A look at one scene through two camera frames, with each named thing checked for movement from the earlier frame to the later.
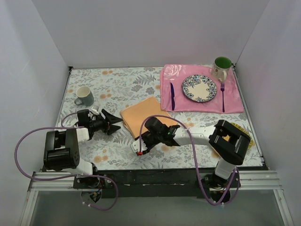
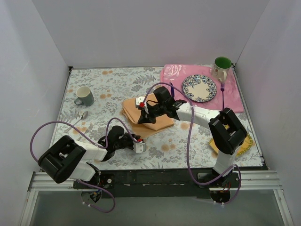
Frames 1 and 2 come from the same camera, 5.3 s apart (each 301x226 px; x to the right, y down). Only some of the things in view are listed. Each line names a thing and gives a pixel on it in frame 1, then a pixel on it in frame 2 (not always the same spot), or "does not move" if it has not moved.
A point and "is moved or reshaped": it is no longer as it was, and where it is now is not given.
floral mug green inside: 220,67 does not move
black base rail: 154,183 does not move
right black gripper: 147,140 to 150,112
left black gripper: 105,123 to 131,141
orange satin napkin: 132,117 is moved or reshaped
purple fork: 222,88 does not move
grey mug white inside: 84,96 does not move
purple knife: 172,95 does not move
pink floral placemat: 176,74 does not move
